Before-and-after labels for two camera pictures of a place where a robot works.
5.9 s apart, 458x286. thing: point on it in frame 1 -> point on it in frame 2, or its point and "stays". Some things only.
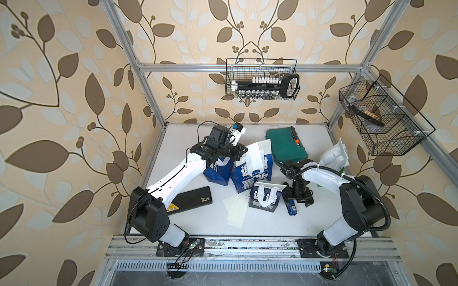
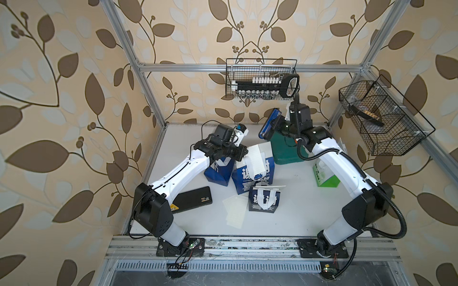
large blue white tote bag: [255, 166] stays
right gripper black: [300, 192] -> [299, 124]
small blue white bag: [266, 196] stays
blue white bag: [219, 171] stays
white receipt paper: [255, 157] stays
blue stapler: [290, 204] -> [266, 130]
